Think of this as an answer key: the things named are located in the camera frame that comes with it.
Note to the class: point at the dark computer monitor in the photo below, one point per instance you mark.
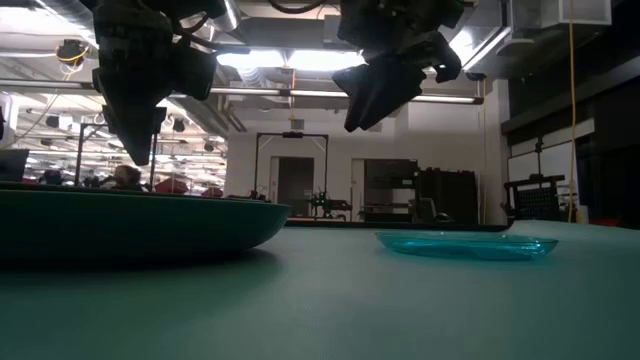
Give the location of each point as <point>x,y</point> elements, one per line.
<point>12,165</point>

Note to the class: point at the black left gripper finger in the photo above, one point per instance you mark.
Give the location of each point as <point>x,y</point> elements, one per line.
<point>120,110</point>
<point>150,110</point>

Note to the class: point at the long tube light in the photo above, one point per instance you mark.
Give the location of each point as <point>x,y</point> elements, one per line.
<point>310,93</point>

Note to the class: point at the dark shelving unit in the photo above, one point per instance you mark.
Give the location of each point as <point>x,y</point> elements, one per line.
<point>390,182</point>

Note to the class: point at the black cabinet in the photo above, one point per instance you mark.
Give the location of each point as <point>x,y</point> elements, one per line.
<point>450,195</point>

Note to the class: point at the red tool chest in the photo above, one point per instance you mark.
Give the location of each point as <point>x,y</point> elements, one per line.
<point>171,186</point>

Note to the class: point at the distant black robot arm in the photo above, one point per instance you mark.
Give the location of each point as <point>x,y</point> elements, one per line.
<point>332,204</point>

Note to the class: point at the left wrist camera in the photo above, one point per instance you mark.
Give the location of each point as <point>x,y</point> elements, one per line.
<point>195,72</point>

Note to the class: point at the blue transparent plastic plate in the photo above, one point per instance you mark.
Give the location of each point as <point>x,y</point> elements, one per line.
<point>465,247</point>

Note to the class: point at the dark green round bowl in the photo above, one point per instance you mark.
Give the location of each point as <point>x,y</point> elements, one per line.
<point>150,225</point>

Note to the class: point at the black metal frame stand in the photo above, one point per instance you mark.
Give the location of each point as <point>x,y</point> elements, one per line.
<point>292,135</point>
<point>79,155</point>

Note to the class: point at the person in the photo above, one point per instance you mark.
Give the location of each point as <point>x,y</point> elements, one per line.
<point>125,177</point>
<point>52,177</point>

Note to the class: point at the ceiling light panel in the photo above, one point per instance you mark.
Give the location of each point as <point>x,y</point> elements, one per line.
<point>310,60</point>

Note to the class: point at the green table mat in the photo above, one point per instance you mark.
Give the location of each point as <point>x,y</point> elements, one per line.
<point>350,310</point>

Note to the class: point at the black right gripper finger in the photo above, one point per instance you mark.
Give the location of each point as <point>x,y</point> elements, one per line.
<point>400,85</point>
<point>362,90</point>

